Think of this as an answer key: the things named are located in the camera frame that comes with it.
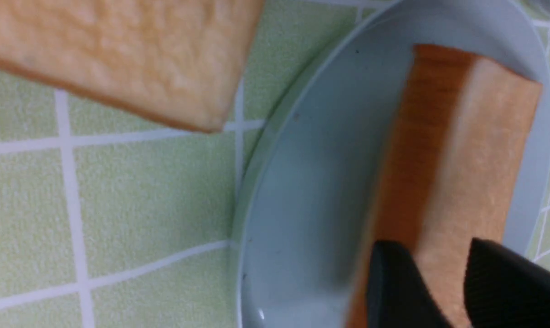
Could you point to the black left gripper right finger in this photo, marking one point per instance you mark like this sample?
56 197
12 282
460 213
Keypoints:
502 289

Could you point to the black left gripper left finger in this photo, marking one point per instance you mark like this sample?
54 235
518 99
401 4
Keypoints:
397 296

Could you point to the toast slice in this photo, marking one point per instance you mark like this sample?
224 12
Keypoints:
175 62
449 170

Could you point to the light blue sandwich plate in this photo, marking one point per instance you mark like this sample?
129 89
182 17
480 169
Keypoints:
302 203

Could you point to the green checkered tablecloth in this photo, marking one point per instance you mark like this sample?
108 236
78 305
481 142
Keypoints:
108 221

